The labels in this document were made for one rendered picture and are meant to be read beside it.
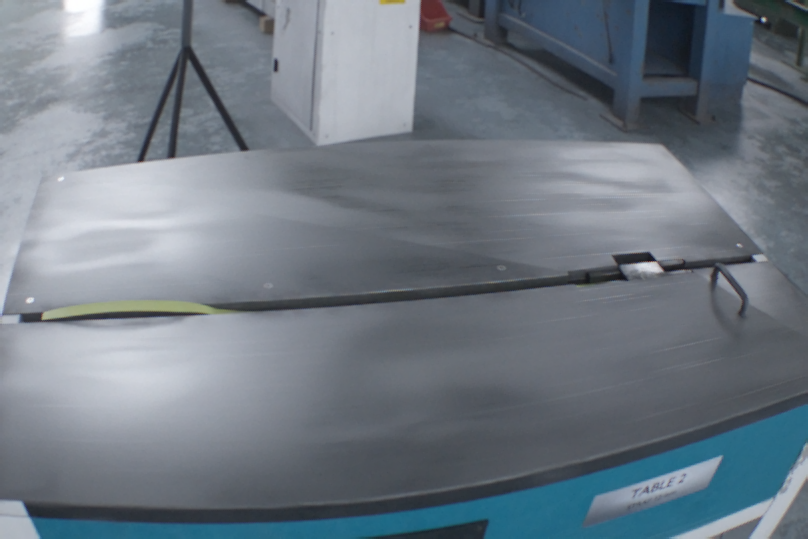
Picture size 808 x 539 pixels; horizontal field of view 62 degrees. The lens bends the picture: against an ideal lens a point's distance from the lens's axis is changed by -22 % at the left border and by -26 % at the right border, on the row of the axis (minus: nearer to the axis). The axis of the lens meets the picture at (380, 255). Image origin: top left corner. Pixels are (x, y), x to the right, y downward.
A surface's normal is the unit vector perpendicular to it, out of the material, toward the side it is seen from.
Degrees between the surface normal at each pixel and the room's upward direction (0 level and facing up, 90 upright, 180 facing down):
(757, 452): 90
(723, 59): 90
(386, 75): 90
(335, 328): 0
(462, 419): 0
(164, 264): 0
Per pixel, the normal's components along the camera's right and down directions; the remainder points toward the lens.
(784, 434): 0.22, 0.53
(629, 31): -0.90, 0.19
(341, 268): 0.05, -0.85
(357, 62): 0.44, 0.50
